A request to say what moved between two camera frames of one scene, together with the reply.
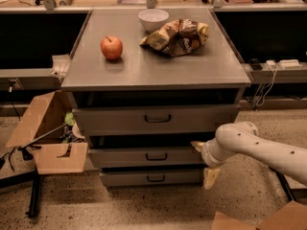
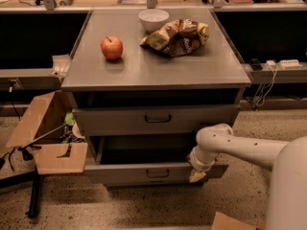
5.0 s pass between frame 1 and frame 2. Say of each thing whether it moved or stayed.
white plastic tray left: stayed
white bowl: stayed
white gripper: moved
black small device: stayed
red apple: stayed
